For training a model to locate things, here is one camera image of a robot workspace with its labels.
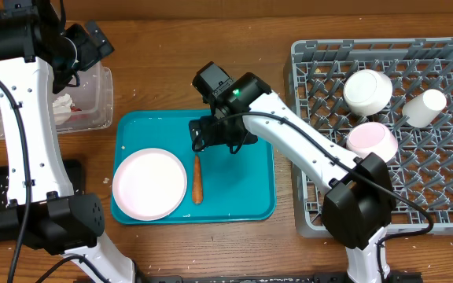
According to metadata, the white napkin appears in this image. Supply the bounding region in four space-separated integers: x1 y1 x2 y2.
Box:
53 94 73 126

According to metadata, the orange carrot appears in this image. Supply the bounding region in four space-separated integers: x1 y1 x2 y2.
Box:
192 155 204 205

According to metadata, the large white plate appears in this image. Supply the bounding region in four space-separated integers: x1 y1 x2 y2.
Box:
112 148 188 221

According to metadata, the white cup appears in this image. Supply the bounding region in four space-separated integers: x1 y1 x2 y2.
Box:
402 89 447 128

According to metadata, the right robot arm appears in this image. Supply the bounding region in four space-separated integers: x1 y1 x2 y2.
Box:
189 62 434 282

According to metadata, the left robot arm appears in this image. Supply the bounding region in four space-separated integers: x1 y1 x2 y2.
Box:
0 0 145 282

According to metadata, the grey dishwasher rack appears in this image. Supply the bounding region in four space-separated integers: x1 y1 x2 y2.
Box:
284 37 453 235

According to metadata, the clear plastic bin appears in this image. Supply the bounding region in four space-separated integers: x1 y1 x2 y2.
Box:
0 63 113 139

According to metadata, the teal plastic tray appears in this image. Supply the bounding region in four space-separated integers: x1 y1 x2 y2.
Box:
111 109 276 225

